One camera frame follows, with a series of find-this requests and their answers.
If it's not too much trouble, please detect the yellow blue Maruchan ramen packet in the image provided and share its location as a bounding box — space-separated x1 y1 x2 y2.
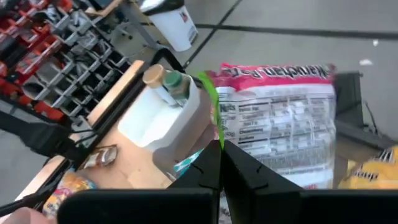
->
42 169 97 218

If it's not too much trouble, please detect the white plastic bin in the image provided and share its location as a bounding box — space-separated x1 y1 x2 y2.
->
117 70 201 153

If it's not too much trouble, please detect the green-lidded spice jar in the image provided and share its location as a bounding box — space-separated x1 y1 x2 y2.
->
162 70 192 108

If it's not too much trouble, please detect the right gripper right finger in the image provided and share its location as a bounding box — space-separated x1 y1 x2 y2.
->
223 140 302 191

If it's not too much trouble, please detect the tan-lidded seasoning jar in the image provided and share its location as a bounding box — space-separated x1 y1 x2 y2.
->
142 64 178 108

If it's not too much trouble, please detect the silver spoon patterned handle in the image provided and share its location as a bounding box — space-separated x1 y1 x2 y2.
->
174 148 205 177

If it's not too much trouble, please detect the white trash can black bag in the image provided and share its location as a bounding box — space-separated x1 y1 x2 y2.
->
139 0 199 53

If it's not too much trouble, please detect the brown snack packet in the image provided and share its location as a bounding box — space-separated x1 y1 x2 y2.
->
82 144 118 170

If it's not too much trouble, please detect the small parts bin rack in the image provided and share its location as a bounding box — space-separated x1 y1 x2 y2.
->
0 0 131 122

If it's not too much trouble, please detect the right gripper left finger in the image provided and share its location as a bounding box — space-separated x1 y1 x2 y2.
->
169 139 223 191

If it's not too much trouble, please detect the lime chili shrimp ramen packet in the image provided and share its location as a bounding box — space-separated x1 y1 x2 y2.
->
198 63 338 190

